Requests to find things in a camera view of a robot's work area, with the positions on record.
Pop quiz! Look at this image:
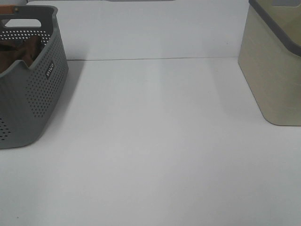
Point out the beige bin with grey rim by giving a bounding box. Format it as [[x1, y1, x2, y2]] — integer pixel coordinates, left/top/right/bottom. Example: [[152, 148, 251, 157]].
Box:
[[238, 0, 301, 126]]

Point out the grey perforated laundry basket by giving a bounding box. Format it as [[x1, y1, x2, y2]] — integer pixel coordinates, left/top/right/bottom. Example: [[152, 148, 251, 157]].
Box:
[[0, 5, 69, 149]]

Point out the brown microfibre towel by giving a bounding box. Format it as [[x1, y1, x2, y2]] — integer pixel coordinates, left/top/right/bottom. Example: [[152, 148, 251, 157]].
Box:
[[0, 35, 43, 73]]

